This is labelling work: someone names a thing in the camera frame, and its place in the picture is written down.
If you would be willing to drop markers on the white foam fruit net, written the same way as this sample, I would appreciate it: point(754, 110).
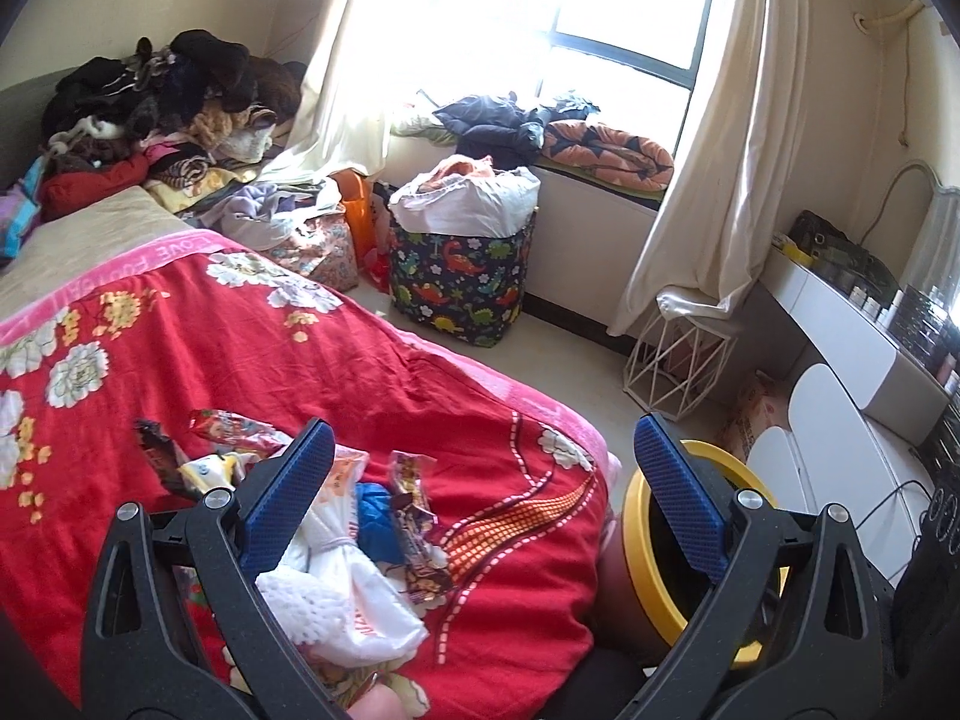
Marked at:
point(307, 612)

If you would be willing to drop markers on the yellow white snack wrapper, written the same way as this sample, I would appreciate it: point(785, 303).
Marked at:
point(213, 471)

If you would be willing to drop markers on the dark purple snack wrapper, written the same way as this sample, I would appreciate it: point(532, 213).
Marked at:
point(164, 457)

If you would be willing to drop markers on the yellow rimmed trash bin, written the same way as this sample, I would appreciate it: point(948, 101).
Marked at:
point(647, 591)

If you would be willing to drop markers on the red floral blanket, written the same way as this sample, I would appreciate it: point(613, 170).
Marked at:
point(517, 480)

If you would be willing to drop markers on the black makeup bag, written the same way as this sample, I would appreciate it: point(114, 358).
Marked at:
point(840, 262)

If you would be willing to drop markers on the orange patterned blanket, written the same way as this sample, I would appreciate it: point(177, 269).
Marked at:
point(609, 155)

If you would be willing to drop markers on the white chair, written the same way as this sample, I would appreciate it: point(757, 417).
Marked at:
point(830, 452)

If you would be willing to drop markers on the person's left hand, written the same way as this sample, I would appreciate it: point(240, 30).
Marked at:
point(376, 701)

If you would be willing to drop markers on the red patterned snack wrapper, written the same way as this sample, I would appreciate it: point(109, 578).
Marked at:
point(237, 433)

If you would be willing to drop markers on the dinosaur print storage basket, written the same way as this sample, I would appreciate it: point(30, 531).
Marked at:
point(469, 287)

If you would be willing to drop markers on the dark navy jacket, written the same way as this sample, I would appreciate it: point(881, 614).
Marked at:
point(503, 130)

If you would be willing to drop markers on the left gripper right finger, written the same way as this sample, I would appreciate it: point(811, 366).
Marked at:
point(789, 627)

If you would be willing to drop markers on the pile of dark clothes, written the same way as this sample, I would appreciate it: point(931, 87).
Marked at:
point(185, 107)

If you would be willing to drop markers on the cream curtain right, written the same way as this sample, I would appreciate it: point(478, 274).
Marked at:
point(715, 225)

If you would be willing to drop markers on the orange bag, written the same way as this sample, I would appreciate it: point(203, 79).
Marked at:
point(359, 213)

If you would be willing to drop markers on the cream curtain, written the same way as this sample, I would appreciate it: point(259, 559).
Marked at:
point(715, 225)
point(346, 95)

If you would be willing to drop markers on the black window frame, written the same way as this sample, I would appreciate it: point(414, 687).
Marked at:
point(662, 37)

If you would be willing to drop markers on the white printed plastic bag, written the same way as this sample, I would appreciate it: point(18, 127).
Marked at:
point(381, 626)

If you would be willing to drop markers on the white dressing table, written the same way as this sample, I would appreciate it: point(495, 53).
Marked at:
point(884, 382)

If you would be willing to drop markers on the cream curtain left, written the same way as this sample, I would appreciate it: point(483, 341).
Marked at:
point(346, 95)

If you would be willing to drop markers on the small colourful candy wrapper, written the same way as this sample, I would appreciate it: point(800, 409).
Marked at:
point(426, 565)

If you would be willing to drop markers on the floral fabric bag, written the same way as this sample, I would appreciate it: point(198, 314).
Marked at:
point(322, 250)

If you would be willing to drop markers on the silver framed mirror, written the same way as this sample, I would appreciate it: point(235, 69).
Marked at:
point(932, 266)

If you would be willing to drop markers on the blue crumpled cloth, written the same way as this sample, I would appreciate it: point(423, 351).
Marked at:
point(376, 530)

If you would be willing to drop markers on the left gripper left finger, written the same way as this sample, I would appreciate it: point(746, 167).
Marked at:
point(141, 656)

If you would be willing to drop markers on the white wire frame stool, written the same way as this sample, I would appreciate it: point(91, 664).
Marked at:
point(677, 361)

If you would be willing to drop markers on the white bag in basket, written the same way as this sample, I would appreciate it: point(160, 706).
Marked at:
point(467, 198)

